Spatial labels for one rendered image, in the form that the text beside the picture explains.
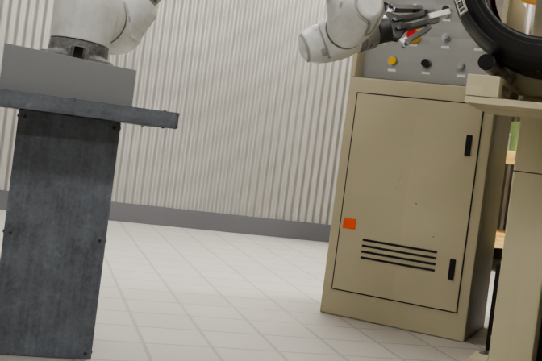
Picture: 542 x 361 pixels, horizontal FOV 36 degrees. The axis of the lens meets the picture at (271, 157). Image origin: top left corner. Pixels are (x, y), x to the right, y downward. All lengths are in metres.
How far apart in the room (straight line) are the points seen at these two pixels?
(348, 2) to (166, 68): 3.59
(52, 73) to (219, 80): 3.50
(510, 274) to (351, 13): 1.09
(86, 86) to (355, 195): 1.35
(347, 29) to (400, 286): 1.35
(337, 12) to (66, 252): 0.90
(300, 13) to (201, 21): 0.68
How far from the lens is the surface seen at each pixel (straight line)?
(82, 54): 2.17
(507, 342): 2.74
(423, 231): 3.10
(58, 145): 2.17
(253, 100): 5.62
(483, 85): 2.36
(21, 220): 2.18
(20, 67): 2.14
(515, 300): 2.72
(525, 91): 2.69
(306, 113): 5.72
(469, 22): 2.41
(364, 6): 2.00
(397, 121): 3.13
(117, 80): 2.15
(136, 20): 2.42
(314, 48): 2.14
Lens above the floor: 0.60
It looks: 1 degrees down
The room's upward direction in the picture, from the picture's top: 7 degrees clockwise
